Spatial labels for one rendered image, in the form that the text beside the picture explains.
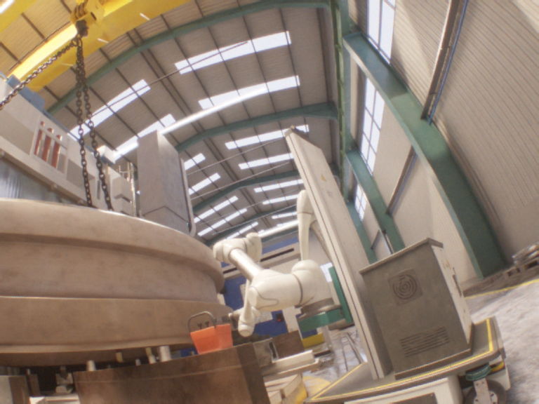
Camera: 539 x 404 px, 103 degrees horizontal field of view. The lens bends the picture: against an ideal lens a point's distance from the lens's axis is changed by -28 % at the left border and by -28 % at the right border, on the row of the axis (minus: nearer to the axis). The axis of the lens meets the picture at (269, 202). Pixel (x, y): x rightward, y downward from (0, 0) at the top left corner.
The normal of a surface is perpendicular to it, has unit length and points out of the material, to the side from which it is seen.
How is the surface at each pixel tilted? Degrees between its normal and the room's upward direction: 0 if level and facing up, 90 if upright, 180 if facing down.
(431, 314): 90
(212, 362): 90
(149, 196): 90
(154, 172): 90
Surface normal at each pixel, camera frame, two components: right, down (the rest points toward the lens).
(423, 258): -0.63, -0.17
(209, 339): -0.46, -0.14
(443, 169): -0.22, -0.37
